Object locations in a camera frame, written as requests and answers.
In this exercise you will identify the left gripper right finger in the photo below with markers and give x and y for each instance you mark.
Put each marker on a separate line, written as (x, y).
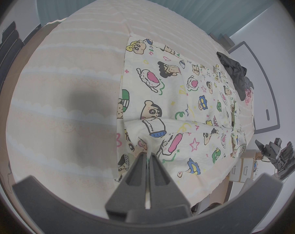
(171, 196)

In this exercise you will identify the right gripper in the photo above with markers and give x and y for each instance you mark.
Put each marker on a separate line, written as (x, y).
(272, 153)

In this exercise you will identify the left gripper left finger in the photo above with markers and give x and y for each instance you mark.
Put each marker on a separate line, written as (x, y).
(124, 199)

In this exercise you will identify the white printed pyjama top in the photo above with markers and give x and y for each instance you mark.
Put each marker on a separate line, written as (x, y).
(186, 94)

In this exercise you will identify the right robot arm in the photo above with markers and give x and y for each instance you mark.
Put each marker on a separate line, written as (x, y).
(287, 157)

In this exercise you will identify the white chest of drawers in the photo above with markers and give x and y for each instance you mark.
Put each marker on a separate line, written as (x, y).
(246, 169)

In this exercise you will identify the pink garment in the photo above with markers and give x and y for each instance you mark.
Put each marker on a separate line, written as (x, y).
(248, 96)

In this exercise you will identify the grey garment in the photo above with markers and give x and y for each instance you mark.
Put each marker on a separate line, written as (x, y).
(248, 83)

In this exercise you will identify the black garment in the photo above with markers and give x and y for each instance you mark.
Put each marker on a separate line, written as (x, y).
(235, 69)

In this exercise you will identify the grey bedside table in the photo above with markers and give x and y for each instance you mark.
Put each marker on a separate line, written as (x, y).
(221, 40)

